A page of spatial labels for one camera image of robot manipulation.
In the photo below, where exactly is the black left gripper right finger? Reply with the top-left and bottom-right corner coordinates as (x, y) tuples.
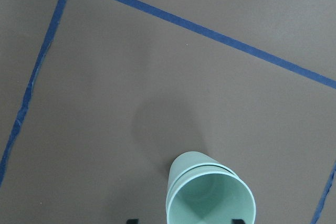
(232, 219), (245, 224)

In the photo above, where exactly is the mint green cup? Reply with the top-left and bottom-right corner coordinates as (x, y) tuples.
(166, 165), (256, 223)
(166, 151), (238, 212)

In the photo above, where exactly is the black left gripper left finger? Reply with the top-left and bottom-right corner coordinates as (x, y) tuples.
(126, 219), (139, 224)

